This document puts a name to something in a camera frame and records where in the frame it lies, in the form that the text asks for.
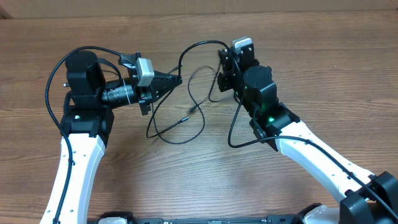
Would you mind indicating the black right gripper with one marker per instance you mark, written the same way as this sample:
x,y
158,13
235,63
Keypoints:
x,y
224,68

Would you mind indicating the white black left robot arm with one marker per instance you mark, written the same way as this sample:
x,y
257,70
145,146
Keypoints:
x,y
88,119

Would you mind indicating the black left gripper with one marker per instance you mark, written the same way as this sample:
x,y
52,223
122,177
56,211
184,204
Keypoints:
x,y
146,97

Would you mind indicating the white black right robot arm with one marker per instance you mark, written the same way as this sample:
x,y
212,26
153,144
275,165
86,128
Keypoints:
x,y
362,196

